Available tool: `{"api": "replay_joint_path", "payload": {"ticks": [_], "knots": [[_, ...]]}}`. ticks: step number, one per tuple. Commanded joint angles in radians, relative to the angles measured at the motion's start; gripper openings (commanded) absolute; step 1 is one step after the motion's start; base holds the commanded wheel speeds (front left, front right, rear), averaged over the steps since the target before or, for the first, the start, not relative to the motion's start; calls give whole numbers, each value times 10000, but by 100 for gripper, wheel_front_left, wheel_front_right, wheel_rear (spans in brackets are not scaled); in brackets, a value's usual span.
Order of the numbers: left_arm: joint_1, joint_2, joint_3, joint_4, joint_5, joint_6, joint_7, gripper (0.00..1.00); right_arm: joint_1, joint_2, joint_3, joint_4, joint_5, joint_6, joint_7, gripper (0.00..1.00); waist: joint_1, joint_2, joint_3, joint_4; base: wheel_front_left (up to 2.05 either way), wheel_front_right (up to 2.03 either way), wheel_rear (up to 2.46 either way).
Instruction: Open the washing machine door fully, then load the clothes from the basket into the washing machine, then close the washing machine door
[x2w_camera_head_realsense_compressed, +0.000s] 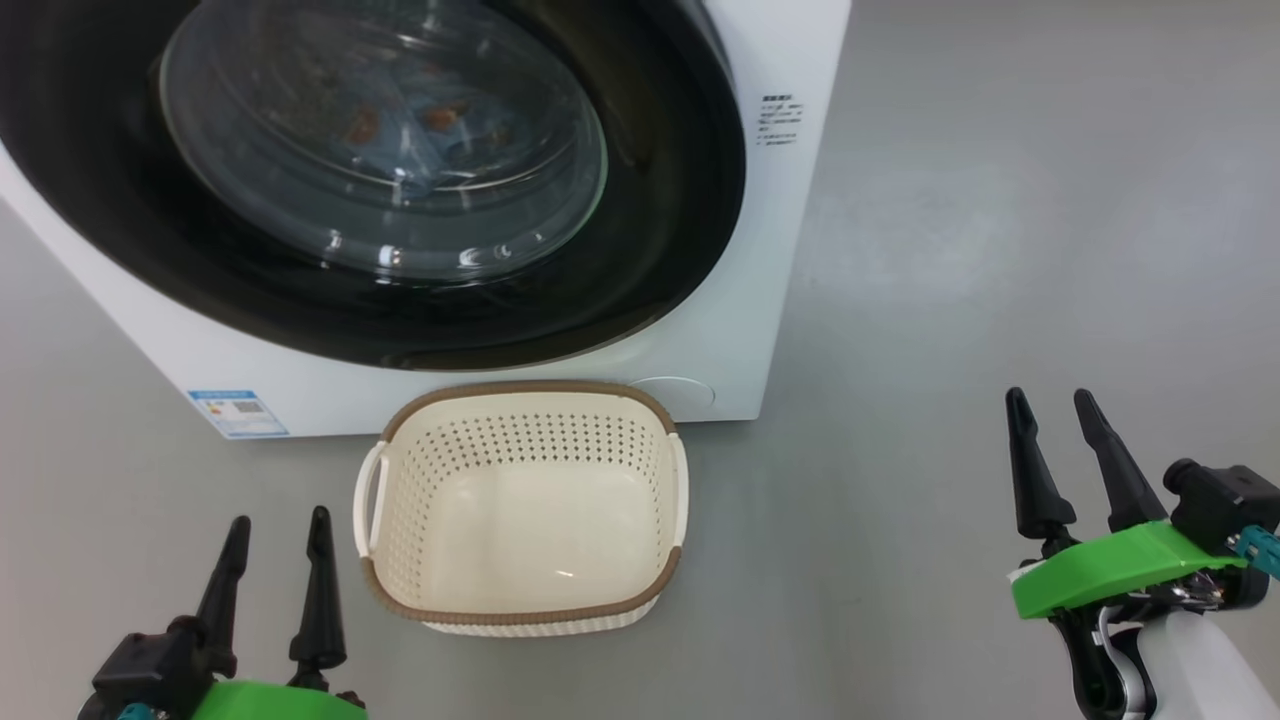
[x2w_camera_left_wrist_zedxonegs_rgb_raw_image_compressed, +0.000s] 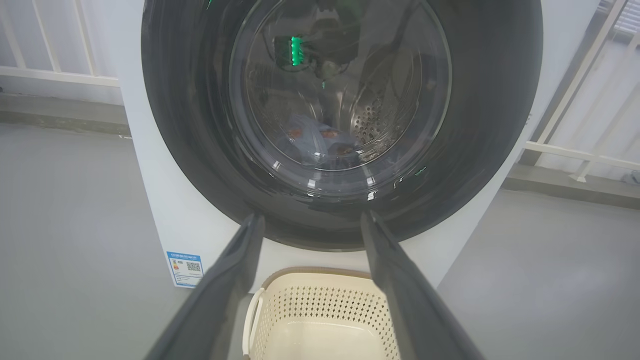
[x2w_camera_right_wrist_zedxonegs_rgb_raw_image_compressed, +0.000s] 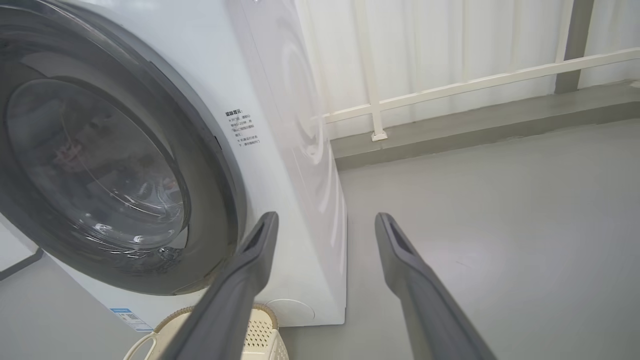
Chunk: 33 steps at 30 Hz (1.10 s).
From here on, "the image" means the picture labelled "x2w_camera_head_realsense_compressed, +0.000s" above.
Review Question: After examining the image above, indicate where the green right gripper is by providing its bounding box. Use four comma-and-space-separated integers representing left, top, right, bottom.
1004, 387, 1248, 622

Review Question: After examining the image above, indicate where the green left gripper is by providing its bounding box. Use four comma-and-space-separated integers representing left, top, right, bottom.
189, 505, 368, 720

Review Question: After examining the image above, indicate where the white front-load washing machine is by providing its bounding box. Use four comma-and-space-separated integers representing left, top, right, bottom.
0, 0, 854, 442

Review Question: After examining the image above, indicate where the cream perforated laundry basket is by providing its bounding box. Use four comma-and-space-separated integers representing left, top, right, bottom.
353, 380, 690, 638

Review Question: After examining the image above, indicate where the blue cartoon print garment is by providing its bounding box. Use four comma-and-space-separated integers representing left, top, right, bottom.
395, 85, 523, 196

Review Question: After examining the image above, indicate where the blue energy label sticker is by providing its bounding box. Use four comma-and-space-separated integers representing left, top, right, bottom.
187, 389, 290, 440

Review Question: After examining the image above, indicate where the black round glass washer door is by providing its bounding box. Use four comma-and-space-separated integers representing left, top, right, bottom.
0, 0, 747, 372

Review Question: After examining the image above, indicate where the white round filter access cover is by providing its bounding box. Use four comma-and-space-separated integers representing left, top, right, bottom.
628, 376, 717, 412

